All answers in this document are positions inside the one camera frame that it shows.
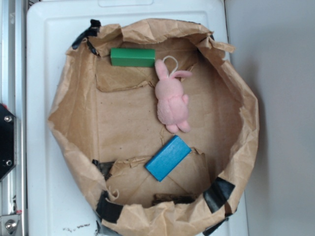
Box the black mounting plate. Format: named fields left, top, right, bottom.
left=0, top=103, right=17, bottom=181

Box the blue wooden block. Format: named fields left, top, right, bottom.
left=145, top=135, right=191, bottom=182

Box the white plastic bin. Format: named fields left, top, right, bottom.
left=26, top=0, right=241, bottom=236

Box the brown paper bag liner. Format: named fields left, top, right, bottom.
left=48, top=19, right=259, bottom=236

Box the aluminium frame rail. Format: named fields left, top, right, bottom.
left=0, top=0, right=28, bottom=236

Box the green wooden block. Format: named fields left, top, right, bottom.
left=110, top=48, right=156, bottom=67

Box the pink plush bunny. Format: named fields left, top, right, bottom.
left=155, top=56, right=192, bottom=134

